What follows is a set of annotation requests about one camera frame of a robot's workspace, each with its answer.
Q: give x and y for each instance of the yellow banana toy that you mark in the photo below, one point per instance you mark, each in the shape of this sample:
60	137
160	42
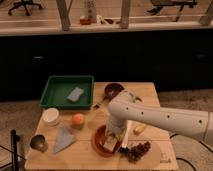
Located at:
139	129

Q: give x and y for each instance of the dark brown small bowl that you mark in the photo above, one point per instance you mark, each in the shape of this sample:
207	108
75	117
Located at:
112	90

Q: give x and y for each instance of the black office chair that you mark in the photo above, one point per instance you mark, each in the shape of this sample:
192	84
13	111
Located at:
25	4

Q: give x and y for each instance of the black stand pole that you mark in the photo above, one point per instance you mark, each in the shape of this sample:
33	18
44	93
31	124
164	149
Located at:
14	139

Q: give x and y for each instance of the white cup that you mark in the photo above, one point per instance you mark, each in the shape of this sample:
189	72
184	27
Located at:
51	116

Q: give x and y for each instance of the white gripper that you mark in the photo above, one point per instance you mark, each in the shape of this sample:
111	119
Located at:
119	130

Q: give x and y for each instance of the white bottle on shelf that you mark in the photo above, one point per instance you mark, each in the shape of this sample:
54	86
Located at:
89	15

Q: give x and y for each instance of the bunch of dark grapes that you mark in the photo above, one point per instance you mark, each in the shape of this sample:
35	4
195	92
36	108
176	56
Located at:
135	153

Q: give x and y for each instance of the blue-grey folded cloth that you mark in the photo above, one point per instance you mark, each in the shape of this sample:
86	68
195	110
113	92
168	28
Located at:
64	139

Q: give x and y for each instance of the dark metal cup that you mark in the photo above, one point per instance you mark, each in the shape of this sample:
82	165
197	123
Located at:
39	143

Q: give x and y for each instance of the white eraser block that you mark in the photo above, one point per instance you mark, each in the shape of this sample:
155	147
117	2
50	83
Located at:
110	144

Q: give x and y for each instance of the green plastic tray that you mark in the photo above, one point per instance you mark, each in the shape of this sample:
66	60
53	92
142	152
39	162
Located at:
58	88

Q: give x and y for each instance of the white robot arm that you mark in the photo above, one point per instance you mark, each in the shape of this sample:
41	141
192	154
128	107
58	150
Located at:
197	125

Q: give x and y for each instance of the grey sponge in tray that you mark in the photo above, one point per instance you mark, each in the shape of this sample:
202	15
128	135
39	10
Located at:
75	94

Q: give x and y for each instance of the orange fruit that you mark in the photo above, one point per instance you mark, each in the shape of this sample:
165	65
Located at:
77	121

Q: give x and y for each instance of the red bowl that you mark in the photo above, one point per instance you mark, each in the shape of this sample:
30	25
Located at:
97	140

